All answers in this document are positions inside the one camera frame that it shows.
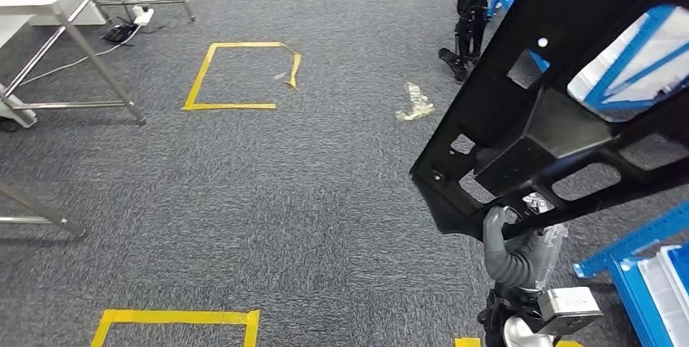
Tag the black plastic mounting plate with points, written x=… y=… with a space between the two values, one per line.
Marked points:
x=538 y=134

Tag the yellow floor tape strip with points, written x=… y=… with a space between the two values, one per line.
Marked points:
x=467 y=342

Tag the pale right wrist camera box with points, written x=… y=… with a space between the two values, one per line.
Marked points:
x=570 y=307

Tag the black floor adapter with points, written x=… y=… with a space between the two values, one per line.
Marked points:
x=119 y=33

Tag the crumpled clear tape scrap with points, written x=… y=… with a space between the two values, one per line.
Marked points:
x=417 y=105

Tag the yellow floor tape rectangle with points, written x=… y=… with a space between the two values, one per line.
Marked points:
x=177 y=316
x=231 y=106

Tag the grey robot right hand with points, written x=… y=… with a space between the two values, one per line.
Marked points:
x=549 y=253

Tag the white power strip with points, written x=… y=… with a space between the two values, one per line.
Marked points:
x=142 y=15

